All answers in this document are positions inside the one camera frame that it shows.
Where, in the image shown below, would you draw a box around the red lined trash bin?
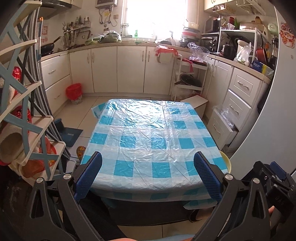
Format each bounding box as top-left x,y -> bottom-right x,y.
66,83 -> 82,104

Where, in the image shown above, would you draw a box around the white kitchen cabinets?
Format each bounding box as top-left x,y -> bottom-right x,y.
41,43 -> 270,152

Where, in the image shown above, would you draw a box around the person's right hand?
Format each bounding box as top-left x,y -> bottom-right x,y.
268,206 -> 275,216

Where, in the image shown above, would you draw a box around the colourful slipper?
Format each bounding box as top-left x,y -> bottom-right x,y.
76,146 -> 86,161

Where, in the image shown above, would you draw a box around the white refrigerator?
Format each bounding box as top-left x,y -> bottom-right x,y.
230,11 -> 295,179

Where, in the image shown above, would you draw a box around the blue dustpan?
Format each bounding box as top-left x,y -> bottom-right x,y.
54,118 -> 83,147

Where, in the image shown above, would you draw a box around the white blue shelf rack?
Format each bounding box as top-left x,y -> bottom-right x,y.
1,1 -> 70,184

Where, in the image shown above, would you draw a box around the clear bag in drawer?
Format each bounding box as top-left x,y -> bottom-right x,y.
213,105 -> 236,130

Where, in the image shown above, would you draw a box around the blue checkered plastic tablecloth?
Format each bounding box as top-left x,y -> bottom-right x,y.
82,99 -> 228,209

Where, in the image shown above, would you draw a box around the white trolley rack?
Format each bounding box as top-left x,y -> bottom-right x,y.
170,54 -> 208,101

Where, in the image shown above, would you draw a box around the clear plastic bag on trolley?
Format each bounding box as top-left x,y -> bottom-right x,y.
187,42 -> 210,62

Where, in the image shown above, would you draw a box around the black frying pan on counter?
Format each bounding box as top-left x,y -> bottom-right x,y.
41,36 -> 61,56

